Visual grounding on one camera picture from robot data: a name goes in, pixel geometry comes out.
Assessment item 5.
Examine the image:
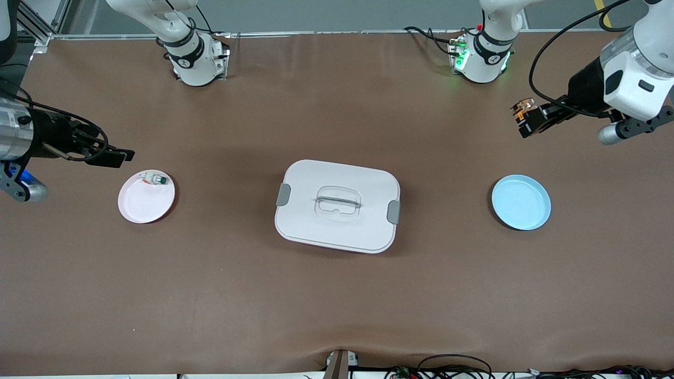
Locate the pink round plate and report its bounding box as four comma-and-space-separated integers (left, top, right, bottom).
118, 170, 176, 224

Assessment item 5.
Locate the black base cable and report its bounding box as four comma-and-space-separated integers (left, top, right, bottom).
404, 26, 464, 56

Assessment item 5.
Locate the black cable bundle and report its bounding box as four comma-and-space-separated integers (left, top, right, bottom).
495, 365, 674, 379

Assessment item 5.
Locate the brown table mat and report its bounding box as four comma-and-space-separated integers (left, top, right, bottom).
0, 31, 674, 375

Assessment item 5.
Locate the blue round plate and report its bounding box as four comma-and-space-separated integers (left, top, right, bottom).
491, 175, 551, 231

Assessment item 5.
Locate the orange black push-button switch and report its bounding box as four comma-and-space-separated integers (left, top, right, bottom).
510, 97, 539, 124

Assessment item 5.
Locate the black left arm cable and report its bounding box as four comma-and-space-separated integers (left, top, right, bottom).
529, 0, 632, 117

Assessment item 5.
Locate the pink box with white lid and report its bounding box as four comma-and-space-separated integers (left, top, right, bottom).
274, 159, 401, 254

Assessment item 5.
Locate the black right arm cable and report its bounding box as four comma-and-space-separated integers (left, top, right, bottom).
0, 79, 109, 161

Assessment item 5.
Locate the black looped cable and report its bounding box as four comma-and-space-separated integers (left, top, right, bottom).
418, 354, 493, 379

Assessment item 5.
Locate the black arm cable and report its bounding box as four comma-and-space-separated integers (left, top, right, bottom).
529, 0, 632, 117
0, 79, 109, 161

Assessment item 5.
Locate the small grey metal bracket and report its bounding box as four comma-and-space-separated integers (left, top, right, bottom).
324, 349, 360, 379

